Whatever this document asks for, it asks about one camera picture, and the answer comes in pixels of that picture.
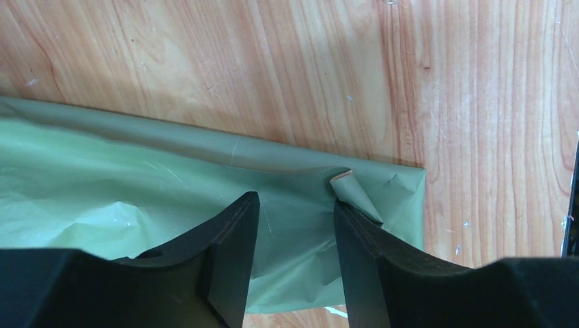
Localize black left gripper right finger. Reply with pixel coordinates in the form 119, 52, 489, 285
334, 201, 578, 327

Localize green and peach wrapping paper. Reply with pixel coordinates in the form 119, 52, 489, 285
1, 96, 426, 313

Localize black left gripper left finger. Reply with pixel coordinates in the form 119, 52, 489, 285
1, 191, 260, 327

